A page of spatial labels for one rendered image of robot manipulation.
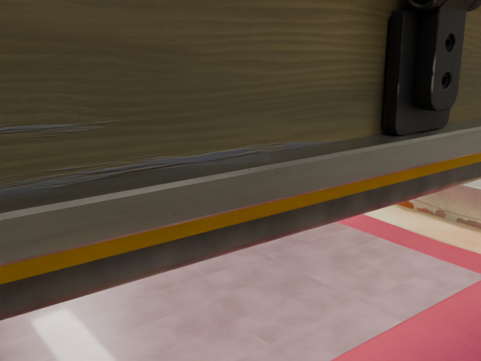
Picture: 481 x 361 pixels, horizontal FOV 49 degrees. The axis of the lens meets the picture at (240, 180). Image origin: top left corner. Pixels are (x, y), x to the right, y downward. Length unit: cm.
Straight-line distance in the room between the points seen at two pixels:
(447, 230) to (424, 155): 29
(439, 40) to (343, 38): 3
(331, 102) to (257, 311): 19
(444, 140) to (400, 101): 2
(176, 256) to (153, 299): 19
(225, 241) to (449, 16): 10
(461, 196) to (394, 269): 13
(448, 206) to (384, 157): 34
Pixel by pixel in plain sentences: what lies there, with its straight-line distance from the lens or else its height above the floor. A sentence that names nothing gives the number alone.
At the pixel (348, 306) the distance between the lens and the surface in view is 33.
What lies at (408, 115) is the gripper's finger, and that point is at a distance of 19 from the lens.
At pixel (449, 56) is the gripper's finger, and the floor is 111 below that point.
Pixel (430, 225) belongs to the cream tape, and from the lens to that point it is 48.
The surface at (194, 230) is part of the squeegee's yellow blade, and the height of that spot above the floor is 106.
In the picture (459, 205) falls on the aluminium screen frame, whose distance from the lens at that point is 50.
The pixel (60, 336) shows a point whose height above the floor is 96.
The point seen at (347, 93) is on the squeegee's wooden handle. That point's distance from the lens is 17.
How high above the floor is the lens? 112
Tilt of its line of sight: 16 degrees down
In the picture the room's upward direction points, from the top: straight up
